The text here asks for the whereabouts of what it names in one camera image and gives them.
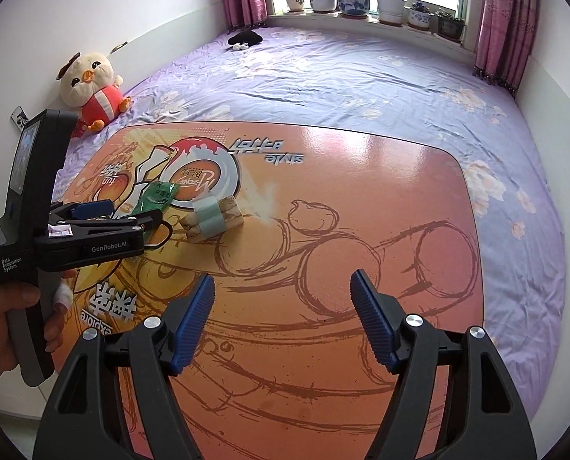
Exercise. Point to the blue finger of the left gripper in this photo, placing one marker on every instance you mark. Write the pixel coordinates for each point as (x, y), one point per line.
(136, 226)
(93, 210)

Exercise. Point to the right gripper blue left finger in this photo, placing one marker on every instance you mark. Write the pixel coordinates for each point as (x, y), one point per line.
(185, 319)

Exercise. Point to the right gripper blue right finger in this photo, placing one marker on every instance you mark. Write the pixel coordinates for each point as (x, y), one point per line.
(380, 316)

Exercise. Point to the person left hand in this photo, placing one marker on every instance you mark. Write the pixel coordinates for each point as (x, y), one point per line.
(20, 296)

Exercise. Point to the green plastic wrapper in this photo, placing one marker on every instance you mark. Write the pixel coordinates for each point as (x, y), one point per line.
(157, 196)

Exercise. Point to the clear wrapped cake package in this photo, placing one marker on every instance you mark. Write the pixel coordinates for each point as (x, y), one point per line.
(247, 209)

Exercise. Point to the chick plush toy red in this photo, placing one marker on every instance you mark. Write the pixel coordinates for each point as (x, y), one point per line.
(88, 84)

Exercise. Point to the orange cartoon folding table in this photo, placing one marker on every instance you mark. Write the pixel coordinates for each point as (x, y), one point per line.
(283, 369)

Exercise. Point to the black plush toy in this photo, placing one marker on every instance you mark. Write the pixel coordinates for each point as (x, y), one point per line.
(245, 40)

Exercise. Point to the purple floral bed sheet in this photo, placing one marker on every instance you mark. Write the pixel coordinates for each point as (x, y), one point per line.
(388, 87)

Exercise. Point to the white flower pot small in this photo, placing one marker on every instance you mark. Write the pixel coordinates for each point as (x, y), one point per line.
(296, 6)

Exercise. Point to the white flower pot plant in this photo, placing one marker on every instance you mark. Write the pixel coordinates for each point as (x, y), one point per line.
(323, 6)

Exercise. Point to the blue white porcelain pot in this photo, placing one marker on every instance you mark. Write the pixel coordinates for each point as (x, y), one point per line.
(357, 9)

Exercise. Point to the dark flower pot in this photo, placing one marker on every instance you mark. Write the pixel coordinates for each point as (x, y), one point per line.
(450, 27)

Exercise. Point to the small patterned flower pot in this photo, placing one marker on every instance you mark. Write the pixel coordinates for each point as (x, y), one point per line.
(419, 19)

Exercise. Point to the white tall flower pot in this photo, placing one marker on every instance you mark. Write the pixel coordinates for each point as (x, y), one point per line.
(390, 12)

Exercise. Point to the right pink curtain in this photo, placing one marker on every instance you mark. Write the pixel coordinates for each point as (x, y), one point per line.
(506, 37)

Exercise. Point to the wall socket sticker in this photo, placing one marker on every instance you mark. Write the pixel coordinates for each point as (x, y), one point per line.
(19, 118)

